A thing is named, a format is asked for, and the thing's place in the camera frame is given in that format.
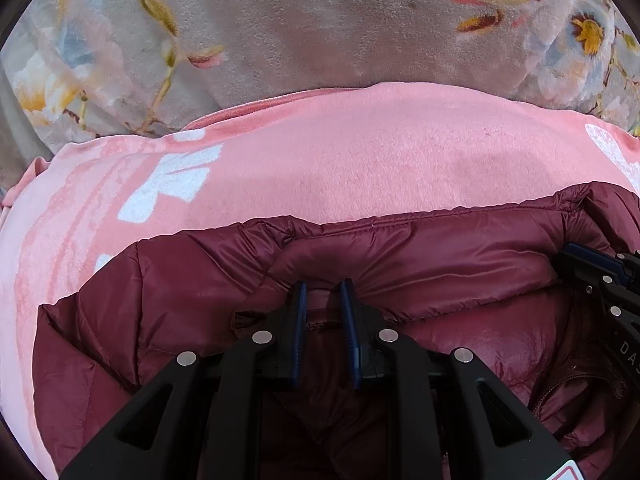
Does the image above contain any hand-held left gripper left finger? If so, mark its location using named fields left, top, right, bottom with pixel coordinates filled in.
left=60, top=282, right=307, bottom=480

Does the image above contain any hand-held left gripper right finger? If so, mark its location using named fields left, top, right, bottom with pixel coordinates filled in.
left=340, top=279, right=574, bottom=480

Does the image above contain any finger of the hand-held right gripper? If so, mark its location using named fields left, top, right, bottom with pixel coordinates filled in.
left=547, top=252, right=640, bottom=322
left=565, top=241, right=640, bottom=281

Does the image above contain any maroon puffer jacket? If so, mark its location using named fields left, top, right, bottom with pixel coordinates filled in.
left=32, top=182, right=640, bottom=480

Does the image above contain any pink printed blanket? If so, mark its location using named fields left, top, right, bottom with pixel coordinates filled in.
left=0, top=82, right=640, bottom=480

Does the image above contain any grey floral blanket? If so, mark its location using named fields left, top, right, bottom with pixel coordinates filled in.
left=0, top=0, right=640, bottom=191

